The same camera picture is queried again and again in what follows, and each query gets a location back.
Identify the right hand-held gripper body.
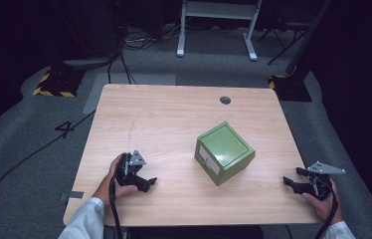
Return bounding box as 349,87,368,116
300,160,347,202

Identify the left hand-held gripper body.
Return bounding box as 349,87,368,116
115,149,147,187

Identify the person's right hand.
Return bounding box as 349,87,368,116
301,179,344,226

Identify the person's left hand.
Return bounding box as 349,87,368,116
92,154,139,207

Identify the grey floor tape strip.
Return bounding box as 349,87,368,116
57,190,86,202

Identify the person's dark lap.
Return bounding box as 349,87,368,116
103,224,266,239

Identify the green drawer box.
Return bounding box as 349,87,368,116
193,120,257,187

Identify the black stand base with pole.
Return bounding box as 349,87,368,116
268,0,332,103

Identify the black yellow striped stand base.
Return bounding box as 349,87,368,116
32,67,86,99

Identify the black tripod stand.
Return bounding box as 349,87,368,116
258,13,311,67

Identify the black equipment cabinet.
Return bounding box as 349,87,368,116
83,0,126,58

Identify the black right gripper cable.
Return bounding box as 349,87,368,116
313,178,340,239

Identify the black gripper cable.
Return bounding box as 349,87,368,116
313,178,340,239
107,177,124,239

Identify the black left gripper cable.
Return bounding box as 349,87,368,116
107,177,124,239

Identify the bundle of floor cables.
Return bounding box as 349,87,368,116
106,24,182,86

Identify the long black floor cable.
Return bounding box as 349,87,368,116
0,111,96,230

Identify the white metal desk frame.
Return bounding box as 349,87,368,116
176,0,264,63

